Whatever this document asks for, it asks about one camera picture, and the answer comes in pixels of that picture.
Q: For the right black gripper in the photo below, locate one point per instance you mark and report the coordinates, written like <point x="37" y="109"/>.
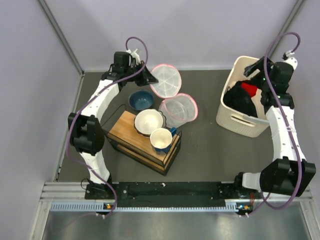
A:
<point x="259" y="65"/>

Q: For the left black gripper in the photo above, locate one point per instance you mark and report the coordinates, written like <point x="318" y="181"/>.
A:
<point x="146" y="78"/>

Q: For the red and black bra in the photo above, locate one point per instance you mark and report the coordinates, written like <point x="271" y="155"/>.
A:
<point x="239" y="98"/>

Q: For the white mesh laundry bag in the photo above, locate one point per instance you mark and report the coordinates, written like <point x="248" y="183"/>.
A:
<point x="177" y="107"/>

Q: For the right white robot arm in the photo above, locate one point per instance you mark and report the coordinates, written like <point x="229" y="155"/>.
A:
<point x="289" y="173"/>

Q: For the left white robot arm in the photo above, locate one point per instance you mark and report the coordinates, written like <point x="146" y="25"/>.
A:
<point x="85" y="130"/>

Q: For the cream plastic laundry basket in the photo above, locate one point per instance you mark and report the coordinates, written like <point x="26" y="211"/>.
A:
<point x="237" y="111"/>

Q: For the blue ceramic bowl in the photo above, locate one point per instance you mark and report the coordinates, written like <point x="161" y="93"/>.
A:
<point x="141" y="100"/>

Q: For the white scalloped bowl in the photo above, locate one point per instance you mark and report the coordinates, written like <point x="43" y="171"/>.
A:
<point x="149" y="120"/>

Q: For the white and blue cup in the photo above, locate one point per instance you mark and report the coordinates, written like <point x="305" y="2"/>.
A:
<point x="161" y="139"/>

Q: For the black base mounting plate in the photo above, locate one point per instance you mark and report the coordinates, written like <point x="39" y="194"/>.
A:
<point x="179" y="194"/>

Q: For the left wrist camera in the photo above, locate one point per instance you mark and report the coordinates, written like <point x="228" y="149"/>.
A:
<point x="135" y="53"/>

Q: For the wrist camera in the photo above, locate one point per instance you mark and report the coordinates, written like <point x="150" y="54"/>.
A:
<point x="135" y="53"/>
<point x="290" y="57"/>

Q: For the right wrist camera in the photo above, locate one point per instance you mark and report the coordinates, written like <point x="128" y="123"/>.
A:
<point x="290" y="57"/>

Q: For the wooden wire-frame shelf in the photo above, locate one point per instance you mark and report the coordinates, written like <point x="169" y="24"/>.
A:
<point x="124" y="138"/>

